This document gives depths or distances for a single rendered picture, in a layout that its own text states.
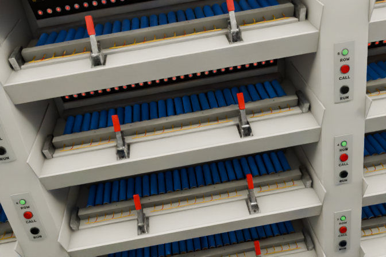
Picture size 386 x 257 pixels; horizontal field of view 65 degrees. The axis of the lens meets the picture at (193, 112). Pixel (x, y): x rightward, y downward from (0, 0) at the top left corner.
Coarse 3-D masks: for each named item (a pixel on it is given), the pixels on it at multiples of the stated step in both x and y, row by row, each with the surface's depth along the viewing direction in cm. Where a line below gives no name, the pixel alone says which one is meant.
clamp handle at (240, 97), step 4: (240, 96) 64; (240, 100) 64; (240, 104) 64; (244, 104) 64; (240, 108) 64; (244, 108) 64; (240, 112) 65; (244, 112) 64; (244, 116) 65; (244, 120) 65; (244, 124) 65
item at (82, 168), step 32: (96, 96) 76; (128, 96) 77; (192, 128) 69; (224, 128) 68; (256, 128) 67; (288, 128) 65; (320, 128) 65; (32, 160) 62; (64, 160) 66; (96, 160) 65; (128, 160) 64; (160, 160) 65; (192, 160) 66
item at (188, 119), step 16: (288, 96) 70; (192, 112) 70; (208, 112) 69; (224, 112) 69; (256, 112) 70; (112, 128) 69; (128, 128) 68; (144, 128) 69; (160, 128) 69; (64, 144) 68; (80, 144) 69
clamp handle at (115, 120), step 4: (112, 116) 63; (116, 116) 63; (116, 120) 64; (116, 124) 64; (116, 128) 64; (120, 128) 64; (116, 132) 64; (120, 132) 64; (116, 136) 64; (120, 136) 64; (120, 140) 64; (120, 144) 64
